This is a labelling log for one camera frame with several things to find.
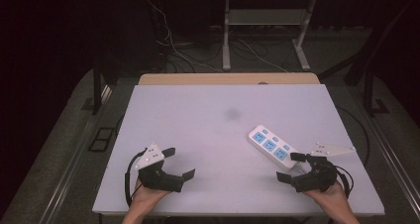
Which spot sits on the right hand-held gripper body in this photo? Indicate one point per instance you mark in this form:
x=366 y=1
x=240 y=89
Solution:
x=317 y=174

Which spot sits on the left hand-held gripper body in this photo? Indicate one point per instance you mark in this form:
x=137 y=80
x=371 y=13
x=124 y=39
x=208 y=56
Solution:
x=157 y=178

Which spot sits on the white power strip blue sockets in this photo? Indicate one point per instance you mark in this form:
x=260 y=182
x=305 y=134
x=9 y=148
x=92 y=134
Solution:
x=270 y=146

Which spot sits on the person's left hand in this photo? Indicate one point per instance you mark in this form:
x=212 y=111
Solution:
x=147 y=196

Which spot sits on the person's right hand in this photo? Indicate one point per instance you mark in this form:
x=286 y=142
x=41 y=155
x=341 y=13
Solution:
x=330 y=197

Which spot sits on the wooden table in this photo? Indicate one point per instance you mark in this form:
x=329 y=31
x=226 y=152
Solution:
x=228 y=79

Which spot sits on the black metal stand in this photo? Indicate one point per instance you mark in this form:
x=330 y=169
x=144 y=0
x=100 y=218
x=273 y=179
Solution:
x=369 y=91
x=96 y=91

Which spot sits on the black floor frame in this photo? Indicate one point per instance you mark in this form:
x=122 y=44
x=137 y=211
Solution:
x=101 y=139

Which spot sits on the metal floor rail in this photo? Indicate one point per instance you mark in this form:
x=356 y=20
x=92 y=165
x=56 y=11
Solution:
x=76 y=154
x=393 y=158

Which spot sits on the grey metal desk frame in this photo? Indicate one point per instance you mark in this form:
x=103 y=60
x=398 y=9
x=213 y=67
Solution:
x=264 y=16

